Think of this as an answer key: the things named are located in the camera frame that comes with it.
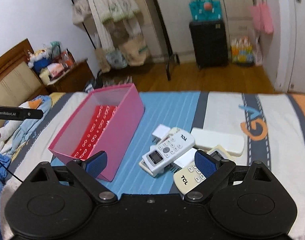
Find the white knitted cardigan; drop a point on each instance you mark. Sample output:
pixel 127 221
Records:
pixel 105 11

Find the pink hanging bag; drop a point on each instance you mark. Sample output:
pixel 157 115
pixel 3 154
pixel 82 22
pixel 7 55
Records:
pixel 262 20

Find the pink storage box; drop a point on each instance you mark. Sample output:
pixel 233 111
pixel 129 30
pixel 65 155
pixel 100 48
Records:
pixel 118 133

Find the striped bed sheet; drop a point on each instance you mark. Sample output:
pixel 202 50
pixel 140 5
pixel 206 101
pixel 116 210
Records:
pixel 42 200

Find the white patterned shopping bag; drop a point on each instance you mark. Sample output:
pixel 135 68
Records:
pixel 116 59

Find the wooden nightstand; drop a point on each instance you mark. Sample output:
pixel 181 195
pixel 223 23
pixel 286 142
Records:
pixel 74 80

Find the blue penguin plush blanket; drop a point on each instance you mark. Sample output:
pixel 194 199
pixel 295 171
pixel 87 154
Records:
pixel 15 133

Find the colourful gift bag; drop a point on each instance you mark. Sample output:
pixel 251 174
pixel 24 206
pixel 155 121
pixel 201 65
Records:
pixel 242 50

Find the black suitcase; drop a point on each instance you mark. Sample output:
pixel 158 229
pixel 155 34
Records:
pixel 210 43

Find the cream TCL remote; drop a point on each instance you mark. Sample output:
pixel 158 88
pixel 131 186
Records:
pixel 188 178

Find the long white remote back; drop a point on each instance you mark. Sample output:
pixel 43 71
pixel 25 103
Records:
pixel 206 140

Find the white door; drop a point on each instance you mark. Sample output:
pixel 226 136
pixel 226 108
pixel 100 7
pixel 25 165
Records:
pixel 291 69

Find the cream remote purple button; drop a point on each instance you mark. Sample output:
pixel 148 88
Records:
pixel 219 153

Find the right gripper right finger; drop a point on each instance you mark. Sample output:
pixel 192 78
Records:
pixel 218 173

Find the white TCL remote grey screen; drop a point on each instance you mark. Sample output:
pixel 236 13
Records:
pixel 174 146

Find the teal handbag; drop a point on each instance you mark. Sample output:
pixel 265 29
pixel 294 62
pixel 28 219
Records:
pixel 205 10

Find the brown paper bag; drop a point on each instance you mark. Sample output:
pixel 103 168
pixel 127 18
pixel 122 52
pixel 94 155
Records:
pixel 135 51

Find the red patterned box liner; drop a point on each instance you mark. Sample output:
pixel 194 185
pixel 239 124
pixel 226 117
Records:
pixel 97 125

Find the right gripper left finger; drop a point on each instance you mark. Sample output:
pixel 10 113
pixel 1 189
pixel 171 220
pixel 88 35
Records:
pixel 86 172

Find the black clothes rack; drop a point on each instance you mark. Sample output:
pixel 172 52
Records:
pixel 155 33

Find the white power adapter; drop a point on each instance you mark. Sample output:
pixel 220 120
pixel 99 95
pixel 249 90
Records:
pixel 160 132

